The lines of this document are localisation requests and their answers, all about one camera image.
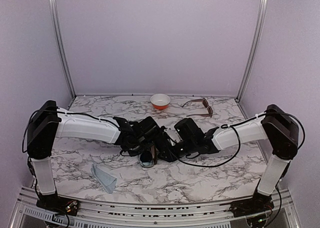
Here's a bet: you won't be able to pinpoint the light blue cleaning cloth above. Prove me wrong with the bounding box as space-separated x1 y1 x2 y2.
90 163 117 194

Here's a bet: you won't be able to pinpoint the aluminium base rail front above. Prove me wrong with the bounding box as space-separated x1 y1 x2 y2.
9 187 301 228

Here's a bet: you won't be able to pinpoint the aluminium frame post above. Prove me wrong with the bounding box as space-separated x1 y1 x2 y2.
48 0 76 100
235 0 269 103

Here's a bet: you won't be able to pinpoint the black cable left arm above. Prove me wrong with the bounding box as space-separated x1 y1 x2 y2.
21 109 141 157

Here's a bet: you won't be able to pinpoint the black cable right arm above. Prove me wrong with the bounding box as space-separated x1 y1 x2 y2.
174 112 306 168

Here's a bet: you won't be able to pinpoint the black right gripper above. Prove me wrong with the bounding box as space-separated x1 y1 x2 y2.
157 139 197 163

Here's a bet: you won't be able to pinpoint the aluminium frame post left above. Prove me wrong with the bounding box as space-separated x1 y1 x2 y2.
48 0 76 100

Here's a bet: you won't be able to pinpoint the white bowl orange outside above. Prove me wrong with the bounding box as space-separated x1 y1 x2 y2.
150 93 171 110

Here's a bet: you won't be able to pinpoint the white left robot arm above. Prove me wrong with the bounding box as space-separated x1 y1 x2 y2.
22 100 160 211

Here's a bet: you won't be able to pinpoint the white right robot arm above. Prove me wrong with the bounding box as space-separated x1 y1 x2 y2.
154 104 306 212

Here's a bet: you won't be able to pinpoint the aluminium frame post right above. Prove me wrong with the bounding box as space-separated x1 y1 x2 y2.
235 0 269 103

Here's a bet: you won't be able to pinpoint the brown translucent sunglasses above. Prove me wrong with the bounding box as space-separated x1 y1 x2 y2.
181 97 214 118

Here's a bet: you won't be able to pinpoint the aluminium frame rail back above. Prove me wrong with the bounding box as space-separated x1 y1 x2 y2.
74 92 238 98

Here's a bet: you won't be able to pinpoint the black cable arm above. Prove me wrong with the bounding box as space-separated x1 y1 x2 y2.
21 109 141 157
174 112 306 168

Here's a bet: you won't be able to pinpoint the brown striped glasses case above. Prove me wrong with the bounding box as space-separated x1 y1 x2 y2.
139 146 158 165

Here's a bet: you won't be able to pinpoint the black aviator sunglasses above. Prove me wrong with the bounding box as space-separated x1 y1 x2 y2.
139 150 153 161

